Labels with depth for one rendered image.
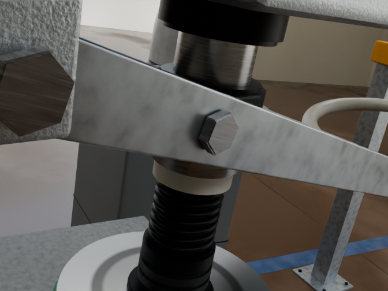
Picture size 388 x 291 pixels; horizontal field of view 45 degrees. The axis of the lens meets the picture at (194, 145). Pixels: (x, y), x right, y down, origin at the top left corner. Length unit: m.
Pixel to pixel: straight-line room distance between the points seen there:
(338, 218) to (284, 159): 1.72
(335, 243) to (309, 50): 5.31
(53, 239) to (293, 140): 0.31
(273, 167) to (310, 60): 6.91
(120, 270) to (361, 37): 7.56
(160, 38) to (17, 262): 0.93
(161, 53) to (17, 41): 1.17
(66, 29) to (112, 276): 0.32
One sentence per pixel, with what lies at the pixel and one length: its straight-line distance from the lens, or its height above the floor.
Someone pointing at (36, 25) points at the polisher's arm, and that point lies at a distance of 0.19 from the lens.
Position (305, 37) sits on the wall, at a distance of 7.09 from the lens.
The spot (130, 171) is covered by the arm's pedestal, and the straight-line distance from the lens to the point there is 1.25.
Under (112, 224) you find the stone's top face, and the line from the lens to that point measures 0.61.
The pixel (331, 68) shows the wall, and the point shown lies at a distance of 7.64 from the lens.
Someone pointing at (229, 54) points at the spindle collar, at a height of 1.13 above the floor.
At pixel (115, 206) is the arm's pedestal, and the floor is 0.55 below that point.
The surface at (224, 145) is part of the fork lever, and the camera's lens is 0.31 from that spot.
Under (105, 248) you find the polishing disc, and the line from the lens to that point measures 0.51.
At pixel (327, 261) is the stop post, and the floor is 0.12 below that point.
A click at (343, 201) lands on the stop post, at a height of 0.41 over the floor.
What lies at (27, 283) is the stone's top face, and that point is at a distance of 0.51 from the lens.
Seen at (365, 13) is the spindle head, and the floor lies 1.17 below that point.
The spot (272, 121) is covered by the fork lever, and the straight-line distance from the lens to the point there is 0.36.
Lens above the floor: 1.18
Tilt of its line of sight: 20 degrees down
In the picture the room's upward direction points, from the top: 11 degrees clockwise
